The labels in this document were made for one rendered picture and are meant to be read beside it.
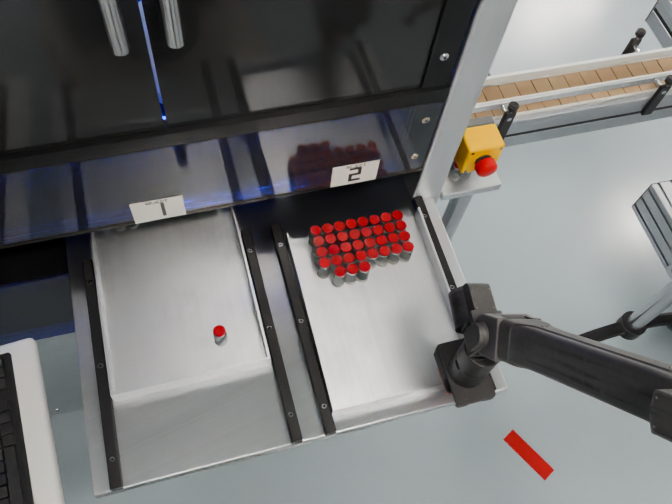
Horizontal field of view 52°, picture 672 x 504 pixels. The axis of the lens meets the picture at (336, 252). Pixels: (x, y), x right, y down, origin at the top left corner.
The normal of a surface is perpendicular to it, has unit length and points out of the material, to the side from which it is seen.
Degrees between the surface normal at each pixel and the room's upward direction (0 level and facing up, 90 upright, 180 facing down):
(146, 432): 0
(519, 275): 0
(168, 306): 0
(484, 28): 90
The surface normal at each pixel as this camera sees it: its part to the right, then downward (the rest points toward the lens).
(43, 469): 0.08, -0.47
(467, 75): 0.26, 0.86
